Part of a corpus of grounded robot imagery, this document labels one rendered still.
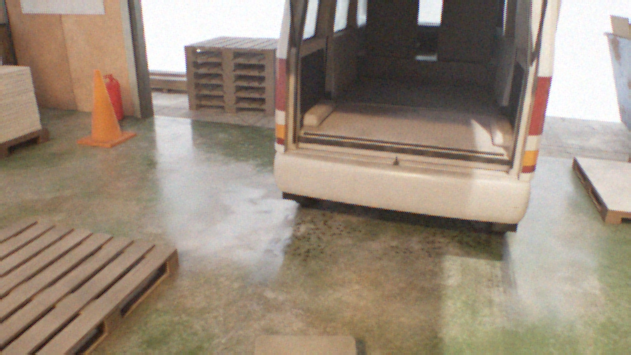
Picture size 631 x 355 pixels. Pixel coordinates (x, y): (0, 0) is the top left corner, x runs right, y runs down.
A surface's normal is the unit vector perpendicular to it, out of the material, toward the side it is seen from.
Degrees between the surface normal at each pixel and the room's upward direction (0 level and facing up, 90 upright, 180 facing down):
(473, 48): 93
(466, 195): 87
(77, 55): 90
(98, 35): 90
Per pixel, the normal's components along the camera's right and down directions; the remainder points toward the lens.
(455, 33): -0.29, 0.42
